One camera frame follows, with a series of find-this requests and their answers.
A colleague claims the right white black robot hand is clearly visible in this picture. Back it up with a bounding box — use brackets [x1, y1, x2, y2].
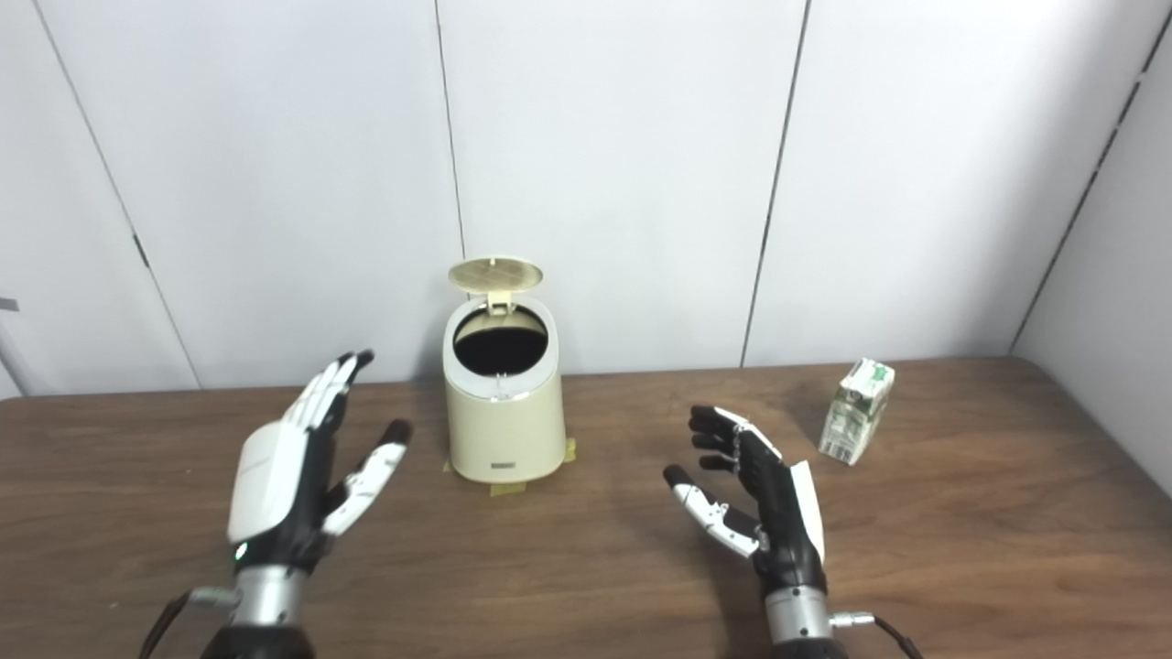
[664, 405, 827, 596]

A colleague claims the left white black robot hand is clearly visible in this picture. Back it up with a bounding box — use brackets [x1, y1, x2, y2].
[227, 350, 413, 573]

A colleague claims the white green milk carton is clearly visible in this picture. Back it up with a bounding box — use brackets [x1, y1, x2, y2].
[818, 358, 896, 466]

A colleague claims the cream round bin lid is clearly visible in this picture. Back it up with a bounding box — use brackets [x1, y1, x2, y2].
[448, 257, 544, 317]

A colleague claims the cream-colored bin body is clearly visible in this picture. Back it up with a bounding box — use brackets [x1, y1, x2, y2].
[442, 297, 567, 484]

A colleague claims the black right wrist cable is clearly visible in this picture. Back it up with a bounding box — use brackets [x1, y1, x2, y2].
[829, 611, 926, 659]

